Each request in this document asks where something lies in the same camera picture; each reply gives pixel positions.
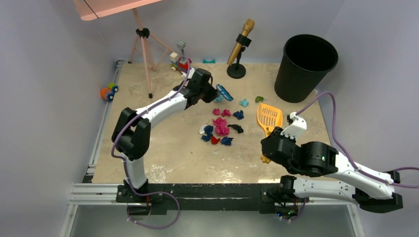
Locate blue hand brush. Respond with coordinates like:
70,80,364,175
216,84,234,101

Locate yellow slotted plastic scoop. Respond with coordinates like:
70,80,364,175
256,103,283,138

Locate large magenta paper scrap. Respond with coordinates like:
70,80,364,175
215,126,230,136

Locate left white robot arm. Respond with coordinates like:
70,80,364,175
111,68,218,202

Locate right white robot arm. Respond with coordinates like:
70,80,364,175
260,127,403,213

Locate teal small block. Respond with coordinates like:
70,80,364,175
202,59,216,64

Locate toy block train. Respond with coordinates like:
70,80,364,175
169,40,192,74

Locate small pink paper scrap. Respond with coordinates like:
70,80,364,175
212,108,220,116

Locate pink scrap near scoop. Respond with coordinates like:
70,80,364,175
220,109,231,117

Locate gold microphone on stand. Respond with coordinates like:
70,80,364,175
226,18,255,79

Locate dark blue scrap left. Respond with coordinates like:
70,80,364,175
204,125,213,135

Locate teal paper scrap lower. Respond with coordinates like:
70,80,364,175
239,99,249,108

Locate dark blue scrap by scoop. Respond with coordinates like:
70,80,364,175
233,110,244,120

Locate black base bar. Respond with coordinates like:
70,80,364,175
116,183,303,215

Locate black paper scrap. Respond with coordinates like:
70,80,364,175
227,124,244,134

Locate dark blue scrap middle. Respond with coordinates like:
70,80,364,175
201,134,212,142

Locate red paper scrap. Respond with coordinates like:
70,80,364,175
210,136,221,145

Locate green paper scrap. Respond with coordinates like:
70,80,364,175
255,96,264,103

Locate dark blue scrap lower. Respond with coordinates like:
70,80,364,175
220,136,234,146

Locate pink tripod stand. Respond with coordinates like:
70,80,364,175
73,0,174,98

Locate orange green toy wheel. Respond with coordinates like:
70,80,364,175
100,82,119,102

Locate black waste bin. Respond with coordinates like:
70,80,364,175
274,34,338,103

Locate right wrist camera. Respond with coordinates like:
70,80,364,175
281,112,307,140

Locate aluminium frame rail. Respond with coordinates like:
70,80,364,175
60,60,126,237

